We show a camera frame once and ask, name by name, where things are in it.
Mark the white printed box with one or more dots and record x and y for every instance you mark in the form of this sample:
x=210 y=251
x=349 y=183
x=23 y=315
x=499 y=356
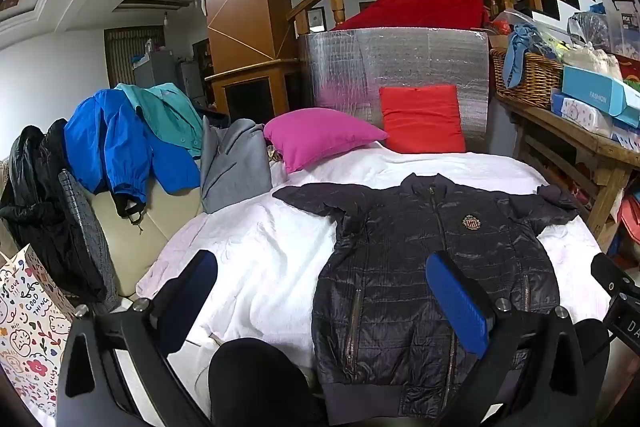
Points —
x=582 y=114

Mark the wooden table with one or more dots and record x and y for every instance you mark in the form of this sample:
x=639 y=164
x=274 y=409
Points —
x=575 y=142

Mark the wicker basket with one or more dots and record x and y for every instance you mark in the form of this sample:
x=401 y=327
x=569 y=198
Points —
x=530 y=79

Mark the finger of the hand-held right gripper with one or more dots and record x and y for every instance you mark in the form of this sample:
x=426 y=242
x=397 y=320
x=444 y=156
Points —
x=606 y=271

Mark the red pillow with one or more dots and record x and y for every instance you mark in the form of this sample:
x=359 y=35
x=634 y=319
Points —
x=422 y=119

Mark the grey patterned cloth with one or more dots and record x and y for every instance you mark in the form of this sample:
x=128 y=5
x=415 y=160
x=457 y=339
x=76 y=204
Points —
x=87 y=232

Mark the wooden pillar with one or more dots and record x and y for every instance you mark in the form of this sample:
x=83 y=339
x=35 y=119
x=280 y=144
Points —
x=240 y=7

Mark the blue cloth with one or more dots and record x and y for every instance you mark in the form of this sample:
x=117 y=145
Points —
x=515 y=62

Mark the white blanket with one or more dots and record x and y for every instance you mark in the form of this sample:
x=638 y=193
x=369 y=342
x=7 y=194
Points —
x=260 y=257

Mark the person's left leg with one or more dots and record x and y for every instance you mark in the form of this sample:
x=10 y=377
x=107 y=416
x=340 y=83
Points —
x=255 y=387

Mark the teal jacket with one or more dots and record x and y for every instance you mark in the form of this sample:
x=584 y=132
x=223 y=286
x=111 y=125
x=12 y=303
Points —
x=167 y=112

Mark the beige sofa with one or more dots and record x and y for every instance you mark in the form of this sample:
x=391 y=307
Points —
x=140 y=237

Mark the magenta pillow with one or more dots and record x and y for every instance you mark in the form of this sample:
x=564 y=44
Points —
x=320 y=137

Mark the black puffer jacket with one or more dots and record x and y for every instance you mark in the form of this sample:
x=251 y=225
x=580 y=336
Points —
x=400 y=257

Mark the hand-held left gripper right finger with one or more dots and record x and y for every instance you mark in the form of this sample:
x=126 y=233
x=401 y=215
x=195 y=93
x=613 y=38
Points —
x=457 y=302

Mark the blue cardboard box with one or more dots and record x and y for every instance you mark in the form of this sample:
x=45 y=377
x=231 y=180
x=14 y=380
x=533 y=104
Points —
x=595 y=89

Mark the clear plastic bag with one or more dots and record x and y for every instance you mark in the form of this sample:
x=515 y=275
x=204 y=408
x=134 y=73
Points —
x=590 y=32

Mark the silver foil panel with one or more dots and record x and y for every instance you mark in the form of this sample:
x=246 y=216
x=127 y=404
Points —
x=400 y=57

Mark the printed gift bag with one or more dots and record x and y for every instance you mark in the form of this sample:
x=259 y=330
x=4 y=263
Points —
x=30 y=332

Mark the blue jacket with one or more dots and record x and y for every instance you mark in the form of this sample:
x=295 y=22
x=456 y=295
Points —
x=115 y=142

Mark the grey coat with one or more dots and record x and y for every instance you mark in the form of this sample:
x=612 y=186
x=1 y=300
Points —
x=235 y=167

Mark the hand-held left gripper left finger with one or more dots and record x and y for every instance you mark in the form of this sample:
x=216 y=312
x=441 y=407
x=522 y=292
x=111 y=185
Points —
x=192 y=284

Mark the red cloth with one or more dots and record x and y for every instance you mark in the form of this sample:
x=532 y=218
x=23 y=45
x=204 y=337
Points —
x=425 y=7

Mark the grey refrigerator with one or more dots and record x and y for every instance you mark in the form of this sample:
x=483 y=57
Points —
x=155 y=69

